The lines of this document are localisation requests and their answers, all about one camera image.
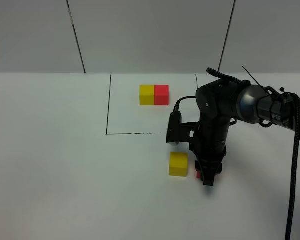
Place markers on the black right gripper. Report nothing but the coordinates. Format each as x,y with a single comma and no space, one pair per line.
209,147

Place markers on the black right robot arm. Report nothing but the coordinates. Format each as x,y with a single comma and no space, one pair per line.
224,102

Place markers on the red template cube block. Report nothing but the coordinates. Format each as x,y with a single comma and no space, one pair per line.
161,95

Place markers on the yellow template cube block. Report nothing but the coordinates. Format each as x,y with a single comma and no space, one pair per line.
147,95

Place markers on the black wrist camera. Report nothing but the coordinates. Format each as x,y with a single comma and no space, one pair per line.
178,132

